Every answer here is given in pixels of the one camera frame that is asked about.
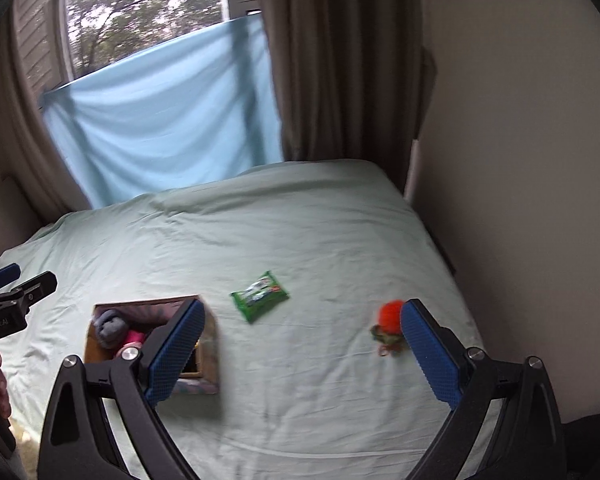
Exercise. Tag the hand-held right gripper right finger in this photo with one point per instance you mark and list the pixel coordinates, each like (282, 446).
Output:
(430, 355)

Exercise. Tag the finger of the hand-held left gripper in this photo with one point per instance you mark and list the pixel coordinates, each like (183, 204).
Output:
(37, 287)
(2, 276)

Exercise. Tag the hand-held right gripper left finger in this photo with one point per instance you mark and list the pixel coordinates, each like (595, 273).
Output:
(175, 355)

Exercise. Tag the cardboard box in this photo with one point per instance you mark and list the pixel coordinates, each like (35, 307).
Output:
(210, 355)

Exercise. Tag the magenta zip pouch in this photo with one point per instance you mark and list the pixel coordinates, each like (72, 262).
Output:
(132, 338)

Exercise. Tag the grey knitted sock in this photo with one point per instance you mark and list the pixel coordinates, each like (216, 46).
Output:
(107, 327)

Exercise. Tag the green snack packet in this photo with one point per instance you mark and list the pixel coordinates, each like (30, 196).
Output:
(260, 296)

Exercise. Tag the person's left hand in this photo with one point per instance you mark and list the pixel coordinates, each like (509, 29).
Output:
(1, 385)

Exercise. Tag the white headboard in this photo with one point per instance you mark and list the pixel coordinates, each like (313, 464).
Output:
(5, 220)

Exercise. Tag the narrow brown curtain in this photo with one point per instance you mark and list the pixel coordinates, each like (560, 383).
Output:
(25, 135)

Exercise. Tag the light blue hanging cloth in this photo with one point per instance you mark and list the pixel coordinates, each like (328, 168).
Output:
(155, 125)

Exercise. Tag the white framed window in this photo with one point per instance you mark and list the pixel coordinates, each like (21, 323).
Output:
(140, 10)

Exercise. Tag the wide brown curtain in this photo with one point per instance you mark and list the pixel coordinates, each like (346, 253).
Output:
(340, 60)

